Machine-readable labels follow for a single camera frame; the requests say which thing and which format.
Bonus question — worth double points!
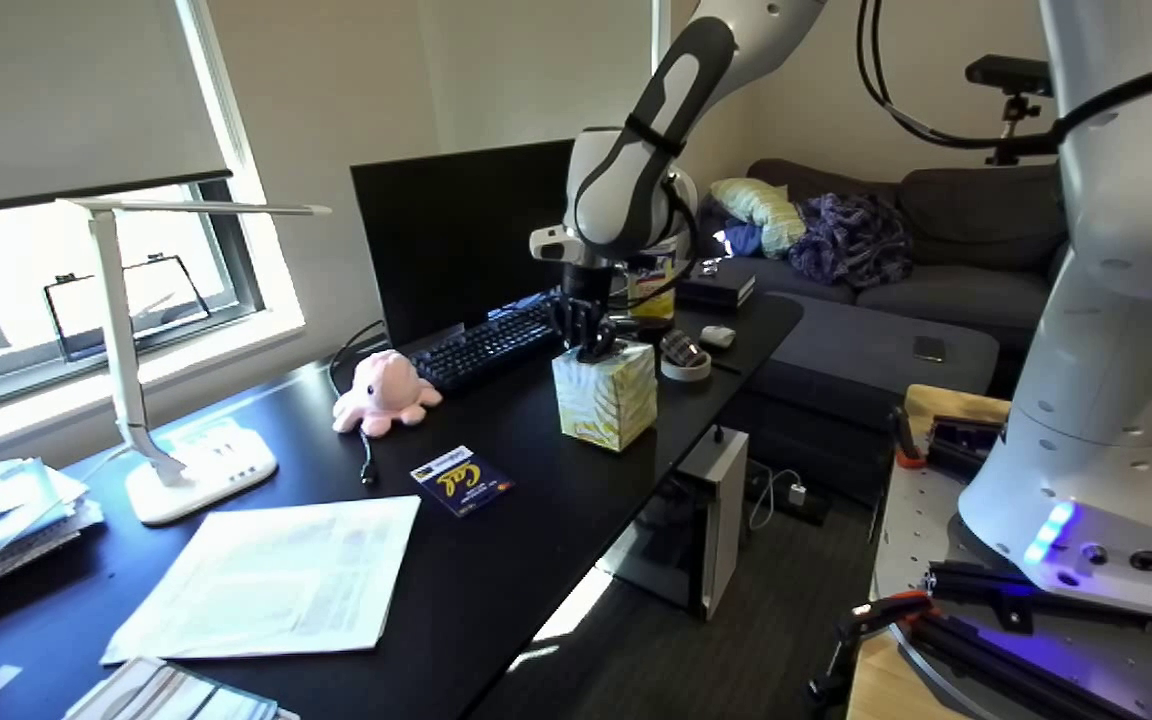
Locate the black keyboard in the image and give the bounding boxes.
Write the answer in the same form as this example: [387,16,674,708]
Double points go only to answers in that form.
[404,284,569,402]

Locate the flat black box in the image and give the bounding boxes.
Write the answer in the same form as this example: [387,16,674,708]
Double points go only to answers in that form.
[673,259,764,321]

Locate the grey sofa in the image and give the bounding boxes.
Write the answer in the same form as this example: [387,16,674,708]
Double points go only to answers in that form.
[684,155,1075,472]

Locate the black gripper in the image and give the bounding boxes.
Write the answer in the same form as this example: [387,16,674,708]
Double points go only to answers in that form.
[554,256,638,369]

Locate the black orange hand tools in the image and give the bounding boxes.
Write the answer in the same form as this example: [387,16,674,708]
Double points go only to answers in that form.
[882,408,1009,482]

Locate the blue yellow card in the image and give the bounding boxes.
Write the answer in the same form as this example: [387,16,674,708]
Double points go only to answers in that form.
[404,442,520,524]

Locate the white desk lamp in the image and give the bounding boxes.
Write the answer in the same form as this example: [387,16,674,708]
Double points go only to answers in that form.
[55,191,334,533]

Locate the yellow patterned tissue box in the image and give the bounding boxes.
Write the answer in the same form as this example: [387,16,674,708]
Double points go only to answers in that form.
[547,338,663,461]

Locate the stack of white booklets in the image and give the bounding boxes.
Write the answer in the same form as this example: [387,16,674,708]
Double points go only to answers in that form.
[59,653,305,720]

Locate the orange black clamp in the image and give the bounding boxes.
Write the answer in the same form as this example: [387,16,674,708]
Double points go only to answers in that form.
[802,590,938,706]

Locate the black computer monitor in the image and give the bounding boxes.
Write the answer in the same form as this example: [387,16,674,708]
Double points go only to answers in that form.
[347,135,579,355]

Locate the light wooden board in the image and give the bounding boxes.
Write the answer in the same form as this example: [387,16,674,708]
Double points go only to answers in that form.
[899,382,1020,466]

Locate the white paper sheet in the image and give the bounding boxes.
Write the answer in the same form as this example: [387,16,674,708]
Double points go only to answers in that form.
[97,491,429,669]

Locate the pink octopus plush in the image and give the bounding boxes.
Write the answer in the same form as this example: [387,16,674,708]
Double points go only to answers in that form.
[328,345,449,443]

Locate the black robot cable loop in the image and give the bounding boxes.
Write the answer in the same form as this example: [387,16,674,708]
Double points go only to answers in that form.
[850,0,1152,155]

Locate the black camera on tripod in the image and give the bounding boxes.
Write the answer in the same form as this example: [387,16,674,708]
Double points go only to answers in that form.
[960,53,1081,172]

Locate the black power adapter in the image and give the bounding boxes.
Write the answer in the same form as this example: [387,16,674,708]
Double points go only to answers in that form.
[745,466,836,533]

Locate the grey computer tower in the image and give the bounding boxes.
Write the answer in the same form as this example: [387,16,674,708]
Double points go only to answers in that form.
[610,423,756,624]

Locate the purple blanket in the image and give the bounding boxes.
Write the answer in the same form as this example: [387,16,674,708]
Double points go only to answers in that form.
[784,189,916,296]

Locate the pile of papers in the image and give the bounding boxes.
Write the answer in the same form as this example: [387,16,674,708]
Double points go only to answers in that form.
[0,457,112,619]

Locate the pale green pillow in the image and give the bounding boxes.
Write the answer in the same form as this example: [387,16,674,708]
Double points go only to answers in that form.
[704,172,812,265]

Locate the white roller blind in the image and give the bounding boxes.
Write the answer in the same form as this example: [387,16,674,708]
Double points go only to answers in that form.
[0,0,235,221]

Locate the yellow wipes canister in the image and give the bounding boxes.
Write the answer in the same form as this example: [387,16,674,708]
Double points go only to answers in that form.
[627,252,684,334]

